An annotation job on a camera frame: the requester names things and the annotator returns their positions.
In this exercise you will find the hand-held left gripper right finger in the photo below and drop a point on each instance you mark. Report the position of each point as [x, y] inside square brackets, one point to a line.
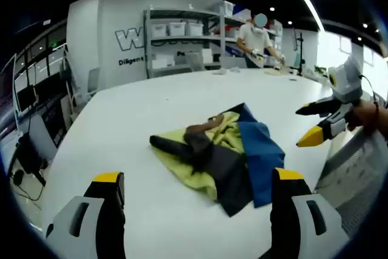
[291, 228]

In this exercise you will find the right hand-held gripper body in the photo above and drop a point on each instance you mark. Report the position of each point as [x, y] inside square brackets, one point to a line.
[348, 83]

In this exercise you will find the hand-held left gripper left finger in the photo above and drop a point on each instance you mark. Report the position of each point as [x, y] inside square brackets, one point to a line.
[91, 228]

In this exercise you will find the yellow blue black garment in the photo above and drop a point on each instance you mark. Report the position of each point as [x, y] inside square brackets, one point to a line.
[230, 162]

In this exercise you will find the person's right hand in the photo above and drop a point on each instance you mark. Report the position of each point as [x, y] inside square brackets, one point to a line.
[365, 118]

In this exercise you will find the black stand pole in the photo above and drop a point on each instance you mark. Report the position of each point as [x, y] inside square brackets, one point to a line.
[300, 52]

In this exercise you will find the grey office chair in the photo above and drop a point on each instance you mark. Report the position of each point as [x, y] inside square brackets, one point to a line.
[42, 137]

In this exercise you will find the white chair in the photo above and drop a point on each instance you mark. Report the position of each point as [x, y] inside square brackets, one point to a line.
[195, 60]

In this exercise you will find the white storage box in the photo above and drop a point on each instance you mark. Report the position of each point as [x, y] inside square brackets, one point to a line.
[177, 29]
[194, 28]
[159, 31]

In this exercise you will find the grey metal shelf unit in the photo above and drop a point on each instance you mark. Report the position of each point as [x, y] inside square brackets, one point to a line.
[147, 46]

